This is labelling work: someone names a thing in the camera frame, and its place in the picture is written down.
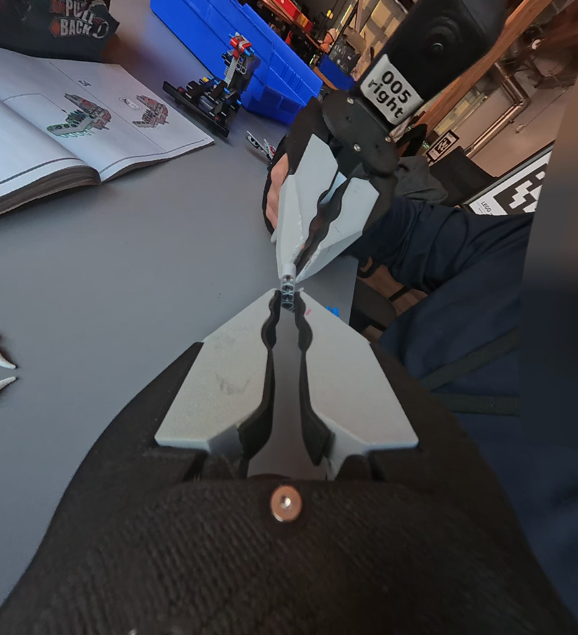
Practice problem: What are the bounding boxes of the open instruction booklet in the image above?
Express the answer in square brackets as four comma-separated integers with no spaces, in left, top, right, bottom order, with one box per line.
[0,42,215,226]

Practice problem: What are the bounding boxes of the black lego set box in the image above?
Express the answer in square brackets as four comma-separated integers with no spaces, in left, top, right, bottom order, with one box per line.
[0,0,121,63]

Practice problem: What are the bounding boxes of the person's right forearm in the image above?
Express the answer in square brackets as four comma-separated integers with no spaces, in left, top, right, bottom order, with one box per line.
[353,196,535,348]

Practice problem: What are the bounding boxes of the person's right hand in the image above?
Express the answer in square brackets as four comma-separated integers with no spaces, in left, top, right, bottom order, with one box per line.
[265,156,294,226]

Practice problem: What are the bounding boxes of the grey cloth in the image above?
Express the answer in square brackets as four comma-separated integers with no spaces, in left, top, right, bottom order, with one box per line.
[395,156,449,205]

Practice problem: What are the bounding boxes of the large black white marker sign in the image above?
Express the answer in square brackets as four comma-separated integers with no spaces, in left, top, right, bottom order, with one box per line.
[463,144,554,216]

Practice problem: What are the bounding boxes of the black lego chassis build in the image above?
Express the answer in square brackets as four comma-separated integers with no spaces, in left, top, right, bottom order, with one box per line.
[162,32,262,138]

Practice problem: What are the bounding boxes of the grey bent lego beam assembly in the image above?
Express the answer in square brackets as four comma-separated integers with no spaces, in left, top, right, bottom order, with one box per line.
[278,240,340,319]

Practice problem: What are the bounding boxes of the blue plastic bin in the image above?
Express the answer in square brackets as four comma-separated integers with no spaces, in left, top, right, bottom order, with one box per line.
[150,0,322,125]

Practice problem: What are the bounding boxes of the grey white lego subassembly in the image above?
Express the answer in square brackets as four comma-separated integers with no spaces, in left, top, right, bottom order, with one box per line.
[245,130,278,163]

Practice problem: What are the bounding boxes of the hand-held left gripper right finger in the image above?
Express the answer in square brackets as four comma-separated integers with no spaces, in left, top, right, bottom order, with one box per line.
[295,290,420,481]

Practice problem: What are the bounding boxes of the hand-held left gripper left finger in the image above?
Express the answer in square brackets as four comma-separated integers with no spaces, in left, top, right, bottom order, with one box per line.
[154,288,277,479]

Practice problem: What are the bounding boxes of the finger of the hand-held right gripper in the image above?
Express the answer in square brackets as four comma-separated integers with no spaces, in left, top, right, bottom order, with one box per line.
[270,134,340,273]
[296,176,381,279]

